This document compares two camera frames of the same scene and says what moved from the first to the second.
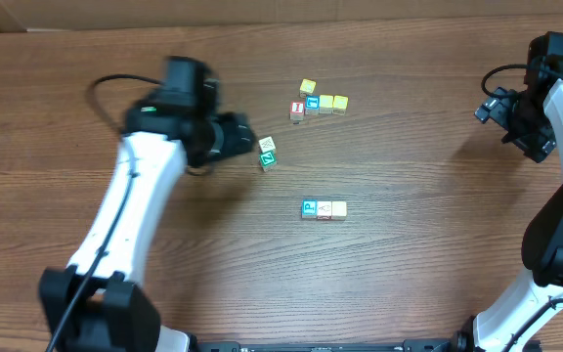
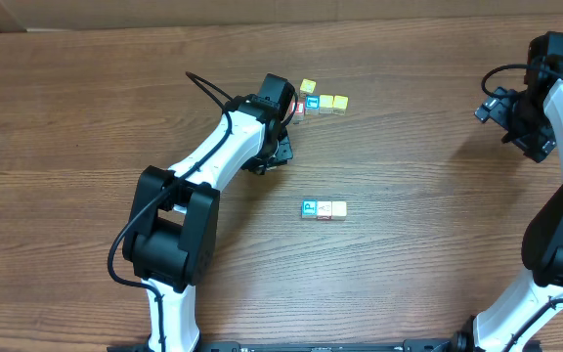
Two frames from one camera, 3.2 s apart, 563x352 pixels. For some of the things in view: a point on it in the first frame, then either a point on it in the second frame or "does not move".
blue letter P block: [309, 208] does not move
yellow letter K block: [339, 210] does not move
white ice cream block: [324, 210] does not move
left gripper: [238, 137] to [278, 154]
